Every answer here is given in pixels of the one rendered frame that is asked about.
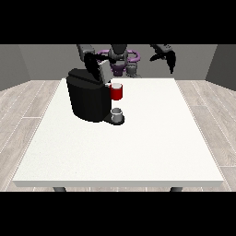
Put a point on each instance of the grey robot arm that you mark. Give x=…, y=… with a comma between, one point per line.
x=86, y=49
x=161, y=47

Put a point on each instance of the red pod holder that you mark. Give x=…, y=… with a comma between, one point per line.
x=116, y=93

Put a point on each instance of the pale grey machine lid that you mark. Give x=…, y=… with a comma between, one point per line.
x=105, y=72

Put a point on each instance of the black coffee machine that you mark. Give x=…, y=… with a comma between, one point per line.
x=86, y=98

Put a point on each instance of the grey and purple robot trunk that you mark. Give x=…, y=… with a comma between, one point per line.
x=118, y=58

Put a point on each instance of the small grey cup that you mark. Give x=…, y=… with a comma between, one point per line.
x=116, y=115

